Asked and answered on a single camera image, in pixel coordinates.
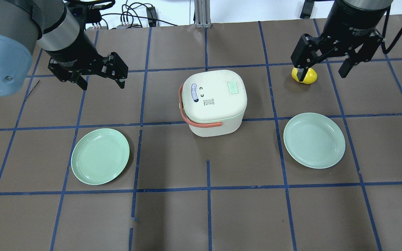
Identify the green plate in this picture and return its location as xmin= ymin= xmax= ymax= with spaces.
xmin=70 ymin=128 xmax=130 ymax=185
xmin=283 ymin=113 xmax=346 ymax=169

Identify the white green rice cooker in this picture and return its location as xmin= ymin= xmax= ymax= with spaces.
xmin=178 ymin=69 xmax=247 ymax=138

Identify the aluminium frame post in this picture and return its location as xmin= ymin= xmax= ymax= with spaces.
xmin=194 ymin=0 xmax=212 ymax=29

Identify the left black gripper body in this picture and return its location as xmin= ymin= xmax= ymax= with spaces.
xmin=46 ymin=33 xmax=129 ymax=84

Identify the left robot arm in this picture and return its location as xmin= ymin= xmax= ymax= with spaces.
xmin=0 ymin=0 xmax=129 ymax=97

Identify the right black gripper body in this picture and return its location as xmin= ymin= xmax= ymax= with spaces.
xmin=291 ymin=3 xmax=386 ymax=68

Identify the green plate right side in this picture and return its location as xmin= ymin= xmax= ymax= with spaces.
xmin=283 ymin=113 xmax=346 ymax=169

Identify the green plate left side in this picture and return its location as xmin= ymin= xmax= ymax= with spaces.
xmin=70 ymin=128 xmax=130 ymax=185

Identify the yellow toy pepper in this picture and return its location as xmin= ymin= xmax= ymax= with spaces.
xmin=291 ymin=67 xmax=318 ymax=84

